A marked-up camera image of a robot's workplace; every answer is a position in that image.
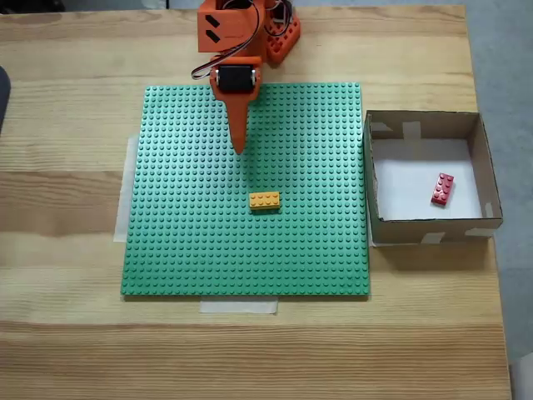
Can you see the black rounded device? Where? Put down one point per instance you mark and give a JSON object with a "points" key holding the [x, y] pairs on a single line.
{"points": [[4, 100]]}

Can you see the red lego block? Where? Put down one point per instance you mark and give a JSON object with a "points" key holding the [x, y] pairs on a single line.
{"points": [[442, 189]]}

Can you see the white paper sheet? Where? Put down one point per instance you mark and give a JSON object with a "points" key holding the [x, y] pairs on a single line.
{"points": [[404, 183]]}

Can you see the yellow lego block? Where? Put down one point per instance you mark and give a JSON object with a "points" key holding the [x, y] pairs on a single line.
{"points": [[264, 201]]}

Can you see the masking tape strip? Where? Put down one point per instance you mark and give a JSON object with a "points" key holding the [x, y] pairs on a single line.
{"points": [[123, 200], [237, 306]]}

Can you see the green lego baseplate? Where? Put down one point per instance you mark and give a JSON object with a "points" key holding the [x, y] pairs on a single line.
{"points": [[187, 208]]}

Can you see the brown cardboard box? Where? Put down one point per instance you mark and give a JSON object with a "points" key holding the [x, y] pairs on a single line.
{"points": [[433, 235]]}

